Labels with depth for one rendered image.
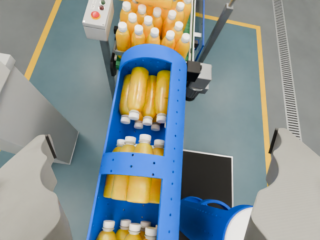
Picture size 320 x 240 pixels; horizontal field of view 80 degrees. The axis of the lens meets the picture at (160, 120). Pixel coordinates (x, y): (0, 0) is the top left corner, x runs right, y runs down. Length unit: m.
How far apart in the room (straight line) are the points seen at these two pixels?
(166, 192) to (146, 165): 0.10
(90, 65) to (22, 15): 0.97
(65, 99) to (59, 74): 0.30
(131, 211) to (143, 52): 0.61
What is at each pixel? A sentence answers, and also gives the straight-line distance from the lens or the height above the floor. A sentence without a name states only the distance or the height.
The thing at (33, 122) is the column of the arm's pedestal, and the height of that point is 0.77.
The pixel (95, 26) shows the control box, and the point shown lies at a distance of 1.01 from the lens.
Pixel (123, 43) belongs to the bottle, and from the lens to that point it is 1.01.
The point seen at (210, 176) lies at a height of 0.15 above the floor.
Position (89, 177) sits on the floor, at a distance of 1.84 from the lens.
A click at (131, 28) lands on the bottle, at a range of 1.03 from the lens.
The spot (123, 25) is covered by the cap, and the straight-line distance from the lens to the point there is 0.97.
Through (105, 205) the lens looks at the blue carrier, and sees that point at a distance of 0.79.
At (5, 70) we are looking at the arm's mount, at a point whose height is 1.12.
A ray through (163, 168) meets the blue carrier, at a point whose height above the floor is 1.22.
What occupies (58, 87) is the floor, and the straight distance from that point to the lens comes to 2.16.
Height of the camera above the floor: 1.80
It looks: 69 degrees down
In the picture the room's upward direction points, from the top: 23 degrees clockwise
